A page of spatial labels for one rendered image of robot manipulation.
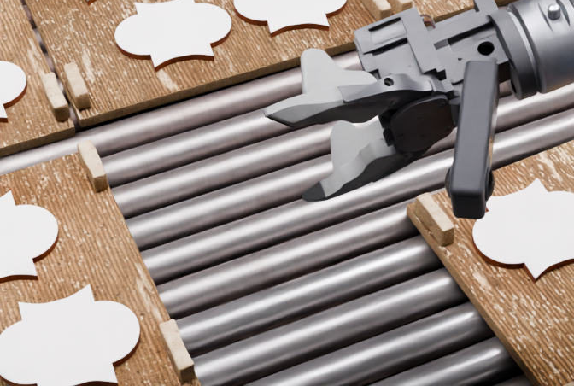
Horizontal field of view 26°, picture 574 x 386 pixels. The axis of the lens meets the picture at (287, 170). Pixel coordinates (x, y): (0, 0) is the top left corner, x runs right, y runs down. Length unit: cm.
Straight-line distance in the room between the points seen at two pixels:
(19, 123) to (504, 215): 56
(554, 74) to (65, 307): 57
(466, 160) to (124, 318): 47
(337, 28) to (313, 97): 67
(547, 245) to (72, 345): 50
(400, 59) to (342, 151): 11
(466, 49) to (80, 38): 71
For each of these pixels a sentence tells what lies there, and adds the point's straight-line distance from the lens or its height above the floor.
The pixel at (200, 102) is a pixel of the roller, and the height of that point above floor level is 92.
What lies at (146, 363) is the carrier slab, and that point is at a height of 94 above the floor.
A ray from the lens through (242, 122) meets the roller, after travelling 146.
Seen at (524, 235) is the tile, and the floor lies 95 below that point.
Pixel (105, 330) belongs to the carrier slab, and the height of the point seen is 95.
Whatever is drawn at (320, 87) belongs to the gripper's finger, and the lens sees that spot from 91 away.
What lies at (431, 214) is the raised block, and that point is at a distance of 132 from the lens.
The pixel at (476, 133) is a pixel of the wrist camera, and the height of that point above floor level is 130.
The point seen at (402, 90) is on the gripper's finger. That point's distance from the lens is 91.
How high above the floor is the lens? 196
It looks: 47 degrees down
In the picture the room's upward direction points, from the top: straight up
